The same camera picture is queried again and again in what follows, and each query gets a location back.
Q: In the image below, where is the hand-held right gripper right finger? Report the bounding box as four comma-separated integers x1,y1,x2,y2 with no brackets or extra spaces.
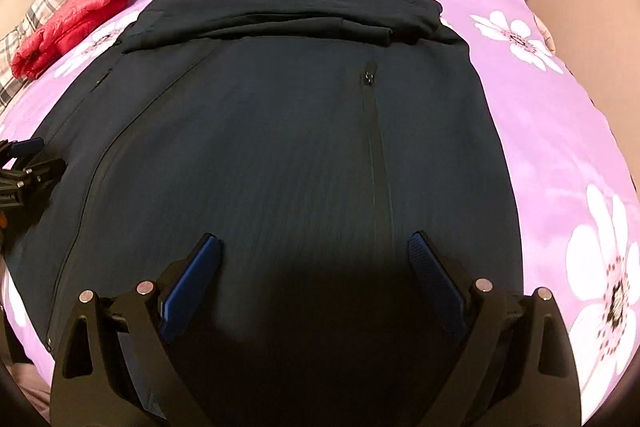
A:
407,231,583,427

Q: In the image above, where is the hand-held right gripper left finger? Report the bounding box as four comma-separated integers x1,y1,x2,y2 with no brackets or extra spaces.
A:
50,233,222,427

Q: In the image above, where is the grey plaid pillow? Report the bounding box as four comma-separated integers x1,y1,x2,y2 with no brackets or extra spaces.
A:
0,0,151,108

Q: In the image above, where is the navy zip jacket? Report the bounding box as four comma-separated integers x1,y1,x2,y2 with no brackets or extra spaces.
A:
0,0,526,427

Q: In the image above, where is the purple floral blanket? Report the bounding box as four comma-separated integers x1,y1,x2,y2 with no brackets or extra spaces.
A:
0,0,640,427

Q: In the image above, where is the red puffer jacket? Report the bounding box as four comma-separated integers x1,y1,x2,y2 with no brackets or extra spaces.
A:
10,0,155,80

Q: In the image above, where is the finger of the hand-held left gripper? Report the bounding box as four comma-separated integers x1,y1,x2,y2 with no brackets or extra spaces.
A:
0,138,44,158
0,157,67,188

